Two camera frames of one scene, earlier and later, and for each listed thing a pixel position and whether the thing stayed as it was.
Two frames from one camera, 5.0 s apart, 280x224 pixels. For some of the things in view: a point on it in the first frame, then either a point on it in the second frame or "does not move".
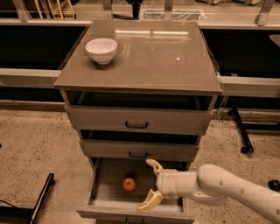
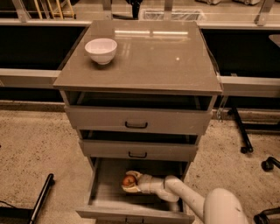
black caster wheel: x=274 y=185 → x=268 y=165
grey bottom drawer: x=118 y=186 does not move
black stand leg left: x=51 y=181 does not move
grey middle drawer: x=164 y=145 does not move
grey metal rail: x=28 y=78 does not move
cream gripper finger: x=152 y=199 → x=131 y=190
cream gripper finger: x=157 y=167 → x=136 y=173
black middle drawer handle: x=142 y=157 does not move
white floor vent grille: x=176 y=15 does not move
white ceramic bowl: x=101 y=50 does not move
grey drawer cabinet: x=152 y=102 does not move
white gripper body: x=166 y=182 → x=144 y=184
